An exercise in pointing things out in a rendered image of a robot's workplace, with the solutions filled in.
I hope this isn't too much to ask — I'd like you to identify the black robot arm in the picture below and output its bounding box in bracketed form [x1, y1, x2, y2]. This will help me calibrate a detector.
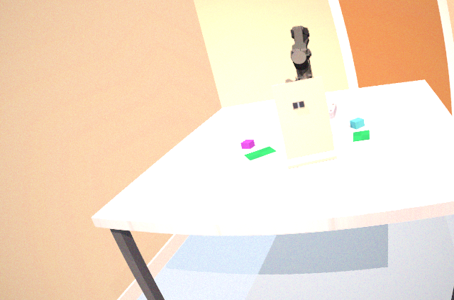
[291, 26, 313, 78]

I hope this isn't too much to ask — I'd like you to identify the light blue block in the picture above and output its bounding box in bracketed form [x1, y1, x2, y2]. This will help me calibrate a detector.
[350, 117, 365, 130]

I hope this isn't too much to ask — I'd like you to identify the small pink block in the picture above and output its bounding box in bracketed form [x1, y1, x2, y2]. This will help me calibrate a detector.
[241, 140, 255, 150]

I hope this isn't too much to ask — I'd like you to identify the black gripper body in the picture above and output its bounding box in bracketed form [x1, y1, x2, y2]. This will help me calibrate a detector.
[297, 72, 312, 81]

